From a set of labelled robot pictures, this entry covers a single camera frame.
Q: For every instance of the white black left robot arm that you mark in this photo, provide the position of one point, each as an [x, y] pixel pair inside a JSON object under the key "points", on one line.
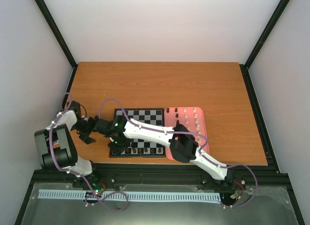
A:
{"points": [[55, 146]]}

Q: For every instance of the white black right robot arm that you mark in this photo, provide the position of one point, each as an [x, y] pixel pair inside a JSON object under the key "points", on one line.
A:
{"points": [[182, 144]]}

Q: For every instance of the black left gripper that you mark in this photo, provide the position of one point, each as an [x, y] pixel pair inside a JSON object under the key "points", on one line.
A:
{"points": [[85, 138]]}

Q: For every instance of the black aluminium frame rail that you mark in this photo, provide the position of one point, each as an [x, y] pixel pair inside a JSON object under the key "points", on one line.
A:
{"points": [[113, 176]]}

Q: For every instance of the black white chess board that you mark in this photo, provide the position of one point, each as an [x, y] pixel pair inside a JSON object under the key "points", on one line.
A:
{"points": [[146, 138]]}

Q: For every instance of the pink plastic tray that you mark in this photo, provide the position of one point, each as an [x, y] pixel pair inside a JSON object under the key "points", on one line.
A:
{"points": [[193, 122]]}

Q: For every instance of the light blue cable duct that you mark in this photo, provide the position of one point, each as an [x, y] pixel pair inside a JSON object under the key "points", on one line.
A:
{"points": [[130, 196]]}

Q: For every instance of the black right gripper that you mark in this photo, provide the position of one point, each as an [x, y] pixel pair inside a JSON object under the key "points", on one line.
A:
{"points": [[117, 150]]}

